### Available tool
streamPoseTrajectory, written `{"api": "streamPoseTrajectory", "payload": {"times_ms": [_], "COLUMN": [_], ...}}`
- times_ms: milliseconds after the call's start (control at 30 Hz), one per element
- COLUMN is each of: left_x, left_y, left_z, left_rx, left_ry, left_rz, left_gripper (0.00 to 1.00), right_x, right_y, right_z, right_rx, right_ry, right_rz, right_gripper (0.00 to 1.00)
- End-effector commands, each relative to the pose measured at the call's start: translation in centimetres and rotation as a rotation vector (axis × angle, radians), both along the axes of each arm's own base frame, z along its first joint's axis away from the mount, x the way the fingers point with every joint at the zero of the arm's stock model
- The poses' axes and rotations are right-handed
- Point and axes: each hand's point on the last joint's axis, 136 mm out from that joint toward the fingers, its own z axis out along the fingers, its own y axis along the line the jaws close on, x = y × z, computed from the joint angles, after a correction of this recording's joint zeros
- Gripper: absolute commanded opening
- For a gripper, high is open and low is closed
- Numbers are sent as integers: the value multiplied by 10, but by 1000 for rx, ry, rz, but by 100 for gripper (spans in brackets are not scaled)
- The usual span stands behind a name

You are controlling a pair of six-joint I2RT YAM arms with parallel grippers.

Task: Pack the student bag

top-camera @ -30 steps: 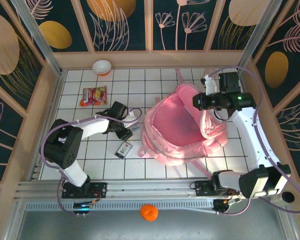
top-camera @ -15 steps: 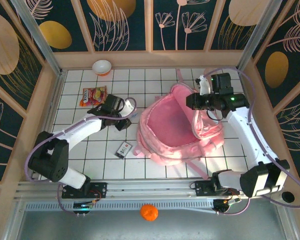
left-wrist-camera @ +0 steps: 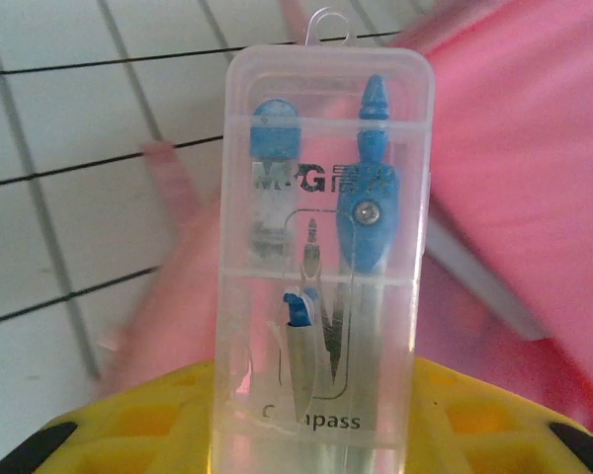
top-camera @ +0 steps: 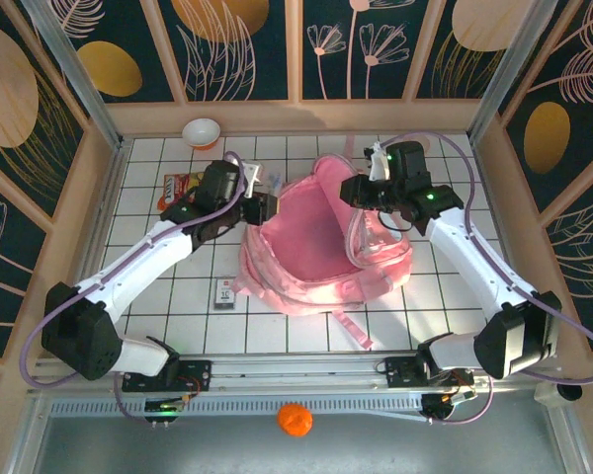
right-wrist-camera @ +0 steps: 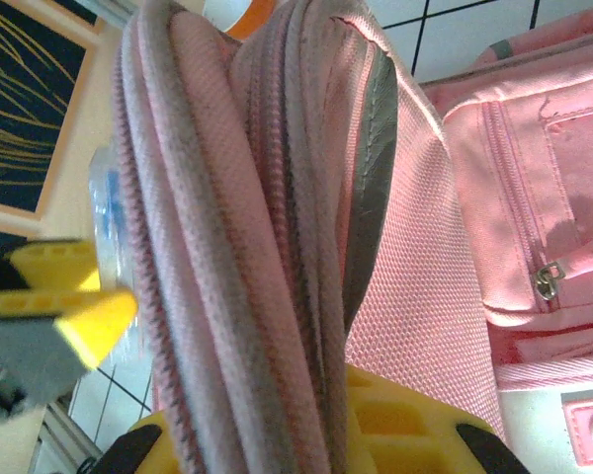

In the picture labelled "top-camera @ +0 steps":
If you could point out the clear pen pack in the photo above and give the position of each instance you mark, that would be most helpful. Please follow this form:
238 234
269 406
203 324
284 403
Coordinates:
274 181

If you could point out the pink school backpack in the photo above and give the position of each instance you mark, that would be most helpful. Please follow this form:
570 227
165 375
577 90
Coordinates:
306 237

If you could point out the black white card pack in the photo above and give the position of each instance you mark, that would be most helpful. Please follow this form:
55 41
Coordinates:
226 294

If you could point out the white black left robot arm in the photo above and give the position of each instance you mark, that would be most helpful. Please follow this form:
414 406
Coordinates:
138 261

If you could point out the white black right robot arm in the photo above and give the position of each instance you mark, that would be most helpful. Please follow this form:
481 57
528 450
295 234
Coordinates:
469 261

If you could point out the orange fruit candy bag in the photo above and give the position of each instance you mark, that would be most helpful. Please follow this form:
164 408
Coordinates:
170 187

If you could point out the pink translucent plastic cup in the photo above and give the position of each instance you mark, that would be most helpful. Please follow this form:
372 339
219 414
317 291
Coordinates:
427 145

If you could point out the orange white bowl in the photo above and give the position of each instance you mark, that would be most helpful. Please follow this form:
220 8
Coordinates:
201 131

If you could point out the small circuit board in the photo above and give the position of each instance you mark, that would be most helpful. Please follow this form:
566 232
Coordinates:
447 405
165 407

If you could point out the orange ball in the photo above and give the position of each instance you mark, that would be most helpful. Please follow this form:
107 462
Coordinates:
294 419

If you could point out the grey box with black cylinder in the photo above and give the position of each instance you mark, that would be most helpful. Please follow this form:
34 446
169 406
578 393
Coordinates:
548 395

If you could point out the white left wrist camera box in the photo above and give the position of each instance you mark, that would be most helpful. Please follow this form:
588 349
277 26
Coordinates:
252 178

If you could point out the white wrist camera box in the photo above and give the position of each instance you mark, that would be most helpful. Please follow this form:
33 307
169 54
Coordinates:
379 165
252 178

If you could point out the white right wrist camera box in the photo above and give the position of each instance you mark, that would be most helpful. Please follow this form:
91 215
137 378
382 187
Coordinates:
379 165

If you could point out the aluminium table edge rail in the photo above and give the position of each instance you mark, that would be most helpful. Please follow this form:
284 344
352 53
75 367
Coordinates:
489 187
104 207

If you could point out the dark floral wall panel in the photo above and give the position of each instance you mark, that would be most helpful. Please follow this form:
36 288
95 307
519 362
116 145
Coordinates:
390 74
573 123
5 276
454 79
272 59
128 29
588 266
10 74

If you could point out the aluminium corner post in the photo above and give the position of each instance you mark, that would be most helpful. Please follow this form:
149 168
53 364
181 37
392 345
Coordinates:
509 64
74 69

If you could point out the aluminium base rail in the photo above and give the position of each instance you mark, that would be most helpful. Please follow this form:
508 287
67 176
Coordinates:
301 372

